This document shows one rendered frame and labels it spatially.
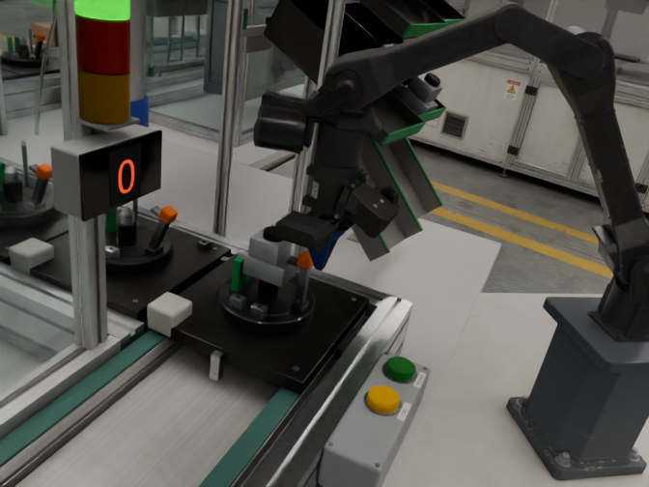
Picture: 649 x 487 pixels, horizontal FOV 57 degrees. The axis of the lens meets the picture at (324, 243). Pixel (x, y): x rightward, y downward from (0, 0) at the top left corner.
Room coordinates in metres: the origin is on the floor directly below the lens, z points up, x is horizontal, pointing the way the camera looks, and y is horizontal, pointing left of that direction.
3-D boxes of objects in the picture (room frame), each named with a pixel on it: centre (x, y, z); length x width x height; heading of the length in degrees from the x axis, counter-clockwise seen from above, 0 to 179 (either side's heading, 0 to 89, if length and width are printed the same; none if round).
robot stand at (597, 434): (0.68, -0.41, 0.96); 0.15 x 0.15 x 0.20; 16
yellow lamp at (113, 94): (0.59, 0.25, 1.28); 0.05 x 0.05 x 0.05
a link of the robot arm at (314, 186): (0.70, 0.00, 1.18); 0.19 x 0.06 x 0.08; 160
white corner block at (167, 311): (0.67, 0.20, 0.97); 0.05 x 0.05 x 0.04; 70
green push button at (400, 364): (0.64, -0.13, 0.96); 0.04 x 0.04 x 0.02
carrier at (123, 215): (0.82, 0.31, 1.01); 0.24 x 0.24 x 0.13; 70
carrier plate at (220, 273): (0.73, 0.07, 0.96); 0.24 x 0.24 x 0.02; 70
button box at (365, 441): (0.58, -0.10, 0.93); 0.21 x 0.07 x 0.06; 160
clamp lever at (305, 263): (0.71, 0.03, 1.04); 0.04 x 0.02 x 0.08; 70
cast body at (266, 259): (0.73, 0.08, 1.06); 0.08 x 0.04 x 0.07; 70
